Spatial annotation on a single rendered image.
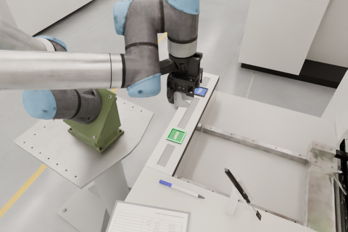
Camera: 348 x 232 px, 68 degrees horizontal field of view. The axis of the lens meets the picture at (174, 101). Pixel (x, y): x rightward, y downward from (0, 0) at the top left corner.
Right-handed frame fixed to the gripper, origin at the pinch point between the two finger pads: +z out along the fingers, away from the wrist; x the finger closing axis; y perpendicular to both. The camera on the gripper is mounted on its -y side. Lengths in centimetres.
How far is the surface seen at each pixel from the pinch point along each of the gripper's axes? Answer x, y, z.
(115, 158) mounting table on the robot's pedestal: -8.7, -21.3, 28.7
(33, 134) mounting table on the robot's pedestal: -12, -60, 29
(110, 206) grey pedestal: -8, -36, 84
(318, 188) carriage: 4, 50, 23
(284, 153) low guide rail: 17.1, 38.7, 26.3
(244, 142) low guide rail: 17.0, 23.5, 27.0
